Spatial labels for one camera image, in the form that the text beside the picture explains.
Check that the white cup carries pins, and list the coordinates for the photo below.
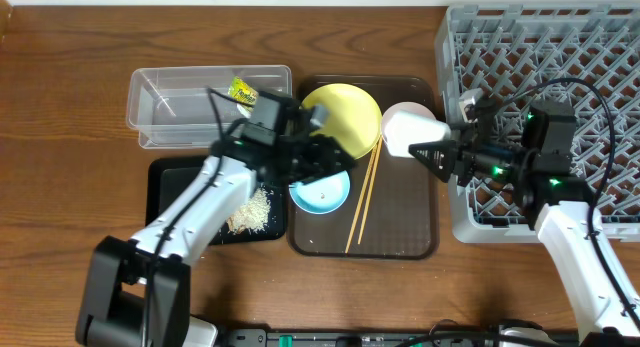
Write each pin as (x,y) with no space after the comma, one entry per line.
(402,128)

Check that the wooden chopstick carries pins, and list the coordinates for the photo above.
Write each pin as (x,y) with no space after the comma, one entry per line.
(369,186)
(361,197)

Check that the clear plastic bin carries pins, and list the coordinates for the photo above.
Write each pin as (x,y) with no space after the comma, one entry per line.
(169,107)

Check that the yellow plate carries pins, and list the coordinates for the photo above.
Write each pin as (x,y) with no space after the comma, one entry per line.
(354,119)

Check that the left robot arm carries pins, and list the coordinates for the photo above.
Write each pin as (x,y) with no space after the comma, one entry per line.
(137,291)

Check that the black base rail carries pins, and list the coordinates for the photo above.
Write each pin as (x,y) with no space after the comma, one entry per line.
(253,335)

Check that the grey dishwasher rack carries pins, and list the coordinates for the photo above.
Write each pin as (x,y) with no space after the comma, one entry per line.
(585,55)

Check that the pink bowl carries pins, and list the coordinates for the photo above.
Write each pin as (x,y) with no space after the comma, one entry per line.
(411,107)

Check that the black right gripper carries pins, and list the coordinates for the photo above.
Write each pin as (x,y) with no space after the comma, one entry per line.
(466,151)

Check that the dark brown serving tray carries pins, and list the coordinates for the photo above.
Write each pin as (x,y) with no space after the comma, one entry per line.
(402,222)

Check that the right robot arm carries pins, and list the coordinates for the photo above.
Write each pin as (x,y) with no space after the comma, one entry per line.
(560,208)

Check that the green yellow snack wrapper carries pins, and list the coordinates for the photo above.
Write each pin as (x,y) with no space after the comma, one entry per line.
(244,95)

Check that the black waste tray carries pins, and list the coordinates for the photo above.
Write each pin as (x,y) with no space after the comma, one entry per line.
(169,177)

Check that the rice food waste pile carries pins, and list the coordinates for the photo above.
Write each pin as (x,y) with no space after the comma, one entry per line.
(252,216)

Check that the light blue bowl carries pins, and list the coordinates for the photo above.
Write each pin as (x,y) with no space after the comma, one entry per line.
(322,196)

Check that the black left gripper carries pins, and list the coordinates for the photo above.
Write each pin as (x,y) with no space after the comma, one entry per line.
(310,157)

